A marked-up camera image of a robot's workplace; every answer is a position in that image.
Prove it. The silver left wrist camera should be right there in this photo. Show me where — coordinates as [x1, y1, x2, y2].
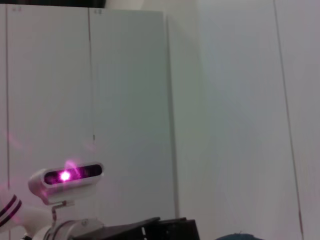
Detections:
[27, 161, 105, 207]

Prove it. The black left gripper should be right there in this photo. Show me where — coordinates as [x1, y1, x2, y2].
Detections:
[79, 216, 199, 240]

